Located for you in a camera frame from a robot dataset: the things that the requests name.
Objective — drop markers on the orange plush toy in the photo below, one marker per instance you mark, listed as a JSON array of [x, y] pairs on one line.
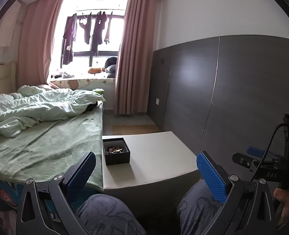
[[95, 70]]

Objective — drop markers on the small green object on bed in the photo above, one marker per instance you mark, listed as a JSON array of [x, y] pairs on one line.
[[99, 91]]

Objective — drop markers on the pink right curtain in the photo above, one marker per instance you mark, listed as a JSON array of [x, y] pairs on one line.
[[133, 71]]

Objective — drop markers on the dark cushions on sill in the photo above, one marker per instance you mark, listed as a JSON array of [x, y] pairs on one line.
[[110, 65]]

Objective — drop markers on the bear-print window seat cushion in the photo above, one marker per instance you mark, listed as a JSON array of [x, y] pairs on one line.
[[85, 84]]

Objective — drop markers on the hanging dark clothes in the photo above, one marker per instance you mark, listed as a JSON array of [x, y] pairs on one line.
[[96, 31]]

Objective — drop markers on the white bedside table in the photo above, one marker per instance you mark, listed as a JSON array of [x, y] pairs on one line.
[[154, 158]]

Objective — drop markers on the pink curtain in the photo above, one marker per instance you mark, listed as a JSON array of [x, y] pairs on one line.
[[133, 71], [36, 41]]

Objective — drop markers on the person's right hand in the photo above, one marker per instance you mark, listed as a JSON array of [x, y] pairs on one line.
[[282, 196]]

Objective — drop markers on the green bed sheet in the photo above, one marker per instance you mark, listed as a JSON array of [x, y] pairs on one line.
[[50, 148]]

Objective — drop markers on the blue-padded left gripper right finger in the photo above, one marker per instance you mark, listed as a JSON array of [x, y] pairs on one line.
[[247, 207]]

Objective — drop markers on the beige headboard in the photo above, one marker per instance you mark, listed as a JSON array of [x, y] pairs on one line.
[[8, 78]]

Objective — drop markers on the light green duvet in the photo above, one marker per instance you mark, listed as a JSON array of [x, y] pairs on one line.
[[31, 105]]

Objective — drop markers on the pink pillow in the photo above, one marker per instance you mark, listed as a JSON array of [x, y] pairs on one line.
[[45, 87]]

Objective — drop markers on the person's left knee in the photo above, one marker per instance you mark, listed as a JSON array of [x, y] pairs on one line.
[[105, 214]]

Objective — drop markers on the person's right knee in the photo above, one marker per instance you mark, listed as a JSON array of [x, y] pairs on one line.
[[197, 209]]

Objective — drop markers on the black jewelry box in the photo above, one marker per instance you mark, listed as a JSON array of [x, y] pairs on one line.
[[116, 159]]

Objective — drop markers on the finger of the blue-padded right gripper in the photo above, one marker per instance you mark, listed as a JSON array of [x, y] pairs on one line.
[[255, 152], [245, 161]]

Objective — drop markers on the person's knee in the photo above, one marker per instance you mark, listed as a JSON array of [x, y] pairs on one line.
[[197, 209], [105, 214]]

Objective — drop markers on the jewelry pile in box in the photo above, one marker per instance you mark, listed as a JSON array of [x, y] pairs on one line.
[[115, 150]]

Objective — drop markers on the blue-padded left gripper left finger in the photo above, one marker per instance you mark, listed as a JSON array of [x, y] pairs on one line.
[[46, 207]]

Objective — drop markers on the pink left curtain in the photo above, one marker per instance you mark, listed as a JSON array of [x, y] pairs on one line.
[[36, 41]]

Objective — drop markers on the flattened cardboard on floor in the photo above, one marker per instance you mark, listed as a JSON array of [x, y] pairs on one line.
[[134, 129]]

